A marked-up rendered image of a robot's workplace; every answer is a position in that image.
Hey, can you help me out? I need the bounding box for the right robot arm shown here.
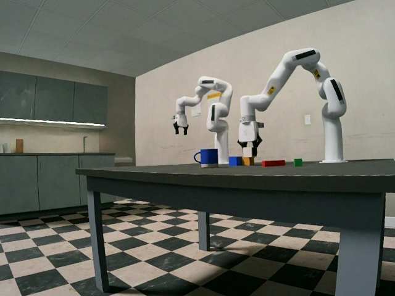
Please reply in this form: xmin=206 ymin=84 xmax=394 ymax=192
xmin=176 ymin=76 xmax=233 ymax=164

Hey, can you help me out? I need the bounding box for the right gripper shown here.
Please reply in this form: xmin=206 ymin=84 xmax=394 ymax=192
xmin=173 ymin=114 xmax=189 ymax=135

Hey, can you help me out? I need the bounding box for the red rectangular block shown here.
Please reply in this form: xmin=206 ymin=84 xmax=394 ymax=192
xmin=262 ymin=160 xmax=285 ymax=167

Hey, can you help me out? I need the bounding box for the blue cube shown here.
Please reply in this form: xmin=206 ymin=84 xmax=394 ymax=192
xmin=229 ymin=156 xmax=242 ymax=166

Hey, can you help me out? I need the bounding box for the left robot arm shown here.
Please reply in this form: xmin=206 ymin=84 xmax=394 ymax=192
xmin=239 ymin=48 xmax=347 ymax=162

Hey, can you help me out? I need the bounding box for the blue mug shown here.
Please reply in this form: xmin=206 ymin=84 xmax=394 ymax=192
xmin=194 ymin=149 xmax=218 ymax=168

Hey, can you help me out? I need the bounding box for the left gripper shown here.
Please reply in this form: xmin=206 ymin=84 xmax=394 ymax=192
xmin=237 ymin=121 xmax=262 ymax=156

